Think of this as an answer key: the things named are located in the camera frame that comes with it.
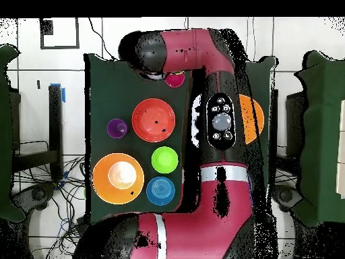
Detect green plastic bowl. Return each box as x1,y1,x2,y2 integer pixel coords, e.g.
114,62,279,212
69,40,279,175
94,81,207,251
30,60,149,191
150,146,179,174

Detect pink plastic cup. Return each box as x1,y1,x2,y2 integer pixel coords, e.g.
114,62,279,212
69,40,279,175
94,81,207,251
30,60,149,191
164,71,186,88

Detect red plastic bowl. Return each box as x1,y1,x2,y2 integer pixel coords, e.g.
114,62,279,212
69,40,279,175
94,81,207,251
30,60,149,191
131,98,177,143

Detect blue plastic bowl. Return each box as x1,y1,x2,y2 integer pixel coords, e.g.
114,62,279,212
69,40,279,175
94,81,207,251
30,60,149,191
146,176,177,206

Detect purple plastic cup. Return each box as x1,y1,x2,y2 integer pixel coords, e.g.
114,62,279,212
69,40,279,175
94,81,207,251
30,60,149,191
106,118,128,140

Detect large orange plastic bowl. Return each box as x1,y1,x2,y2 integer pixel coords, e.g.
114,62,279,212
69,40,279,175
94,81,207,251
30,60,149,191
92,152,146,205
239,94,265,145

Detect dark green table cloth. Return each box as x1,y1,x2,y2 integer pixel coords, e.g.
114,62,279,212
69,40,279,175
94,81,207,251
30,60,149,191
84,53,278,226

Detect black office chair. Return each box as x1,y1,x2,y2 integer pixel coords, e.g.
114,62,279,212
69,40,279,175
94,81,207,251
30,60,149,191
11,183,57,217
272,184,304,214

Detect green cloth covered table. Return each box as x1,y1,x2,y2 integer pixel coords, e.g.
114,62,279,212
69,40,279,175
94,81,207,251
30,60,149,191
0,44,26,223
292,50,345,227

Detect black metal post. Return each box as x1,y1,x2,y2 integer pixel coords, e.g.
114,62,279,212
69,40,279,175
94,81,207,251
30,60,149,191
269,88,279,185

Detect tangle of cables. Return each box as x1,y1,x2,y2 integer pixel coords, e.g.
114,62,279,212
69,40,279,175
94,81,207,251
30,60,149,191
11,156,90,259

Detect black metal frame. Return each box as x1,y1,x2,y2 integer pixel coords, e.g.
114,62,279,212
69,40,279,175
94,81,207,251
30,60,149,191
10,84,64,181

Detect thin black cable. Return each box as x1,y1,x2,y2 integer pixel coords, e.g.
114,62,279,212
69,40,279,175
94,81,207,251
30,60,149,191
88,18,117,61

